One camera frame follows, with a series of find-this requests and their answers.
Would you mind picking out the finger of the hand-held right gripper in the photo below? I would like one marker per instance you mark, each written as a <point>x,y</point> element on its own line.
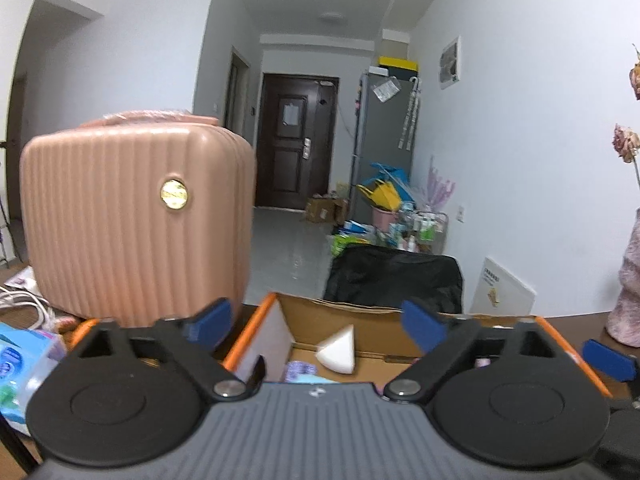
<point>607,360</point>

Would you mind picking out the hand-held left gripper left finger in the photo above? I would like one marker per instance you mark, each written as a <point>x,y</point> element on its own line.
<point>210,321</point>

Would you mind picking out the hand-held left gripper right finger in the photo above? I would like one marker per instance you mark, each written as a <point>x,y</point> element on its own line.
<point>425,325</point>

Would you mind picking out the orange-edged cardboard box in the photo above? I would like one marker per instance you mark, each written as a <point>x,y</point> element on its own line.
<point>360,317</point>

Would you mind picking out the white triangular sponge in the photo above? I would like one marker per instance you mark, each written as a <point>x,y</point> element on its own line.
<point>337,352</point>

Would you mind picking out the pink textured vase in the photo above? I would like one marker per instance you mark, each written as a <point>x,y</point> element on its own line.
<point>629,290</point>

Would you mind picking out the white leaning board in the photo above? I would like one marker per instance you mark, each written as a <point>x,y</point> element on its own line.
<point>502,287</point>

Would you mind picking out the metal cart with bottles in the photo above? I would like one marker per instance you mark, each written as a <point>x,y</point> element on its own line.
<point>425,232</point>

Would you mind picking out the pink bucket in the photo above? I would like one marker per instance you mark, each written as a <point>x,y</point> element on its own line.
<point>385,220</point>

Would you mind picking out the green and blue packets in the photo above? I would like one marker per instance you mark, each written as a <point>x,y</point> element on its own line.
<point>350,240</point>

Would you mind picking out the orange fruit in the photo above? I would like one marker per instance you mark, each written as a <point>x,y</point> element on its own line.
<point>82,332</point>

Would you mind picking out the pink ribbed suitcase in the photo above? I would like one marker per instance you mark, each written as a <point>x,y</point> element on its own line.
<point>110,240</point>

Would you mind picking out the yellow bag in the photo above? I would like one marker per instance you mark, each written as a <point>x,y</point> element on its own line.
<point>382,195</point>

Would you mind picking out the pink snack packet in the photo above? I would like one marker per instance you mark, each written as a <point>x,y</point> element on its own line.
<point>64,325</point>

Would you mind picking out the brown cardboard floor box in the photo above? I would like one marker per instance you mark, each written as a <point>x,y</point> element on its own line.
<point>325,210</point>

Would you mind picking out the printed paper card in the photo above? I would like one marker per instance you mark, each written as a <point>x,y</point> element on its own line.
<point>22,277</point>

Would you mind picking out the blue tissue pack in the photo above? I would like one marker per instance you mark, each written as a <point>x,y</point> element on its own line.
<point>22,365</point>

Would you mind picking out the dark brown entrance door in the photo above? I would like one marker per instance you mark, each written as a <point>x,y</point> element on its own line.
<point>295,145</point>

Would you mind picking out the grey refrigerator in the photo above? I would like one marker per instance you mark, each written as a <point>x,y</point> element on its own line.
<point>385,130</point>

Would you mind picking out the white folded umbrella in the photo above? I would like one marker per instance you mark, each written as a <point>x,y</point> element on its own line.
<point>410,112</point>

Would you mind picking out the dried pink flower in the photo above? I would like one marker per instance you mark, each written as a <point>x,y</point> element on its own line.
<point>626,142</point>
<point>635,72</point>

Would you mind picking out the grey interior door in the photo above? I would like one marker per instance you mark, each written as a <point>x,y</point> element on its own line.
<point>236,92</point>

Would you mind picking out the clear plastic bag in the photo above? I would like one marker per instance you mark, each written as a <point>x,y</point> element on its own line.
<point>387,89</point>

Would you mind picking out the small white box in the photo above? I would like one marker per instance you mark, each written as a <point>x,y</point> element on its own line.
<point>378,70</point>

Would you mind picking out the yellow and black box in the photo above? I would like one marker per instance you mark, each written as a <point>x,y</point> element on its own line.
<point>398,63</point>

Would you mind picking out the white wall outlet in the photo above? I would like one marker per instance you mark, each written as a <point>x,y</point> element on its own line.
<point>461,214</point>

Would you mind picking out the white wall panel box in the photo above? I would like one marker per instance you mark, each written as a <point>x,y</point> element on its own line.
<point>450,62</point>

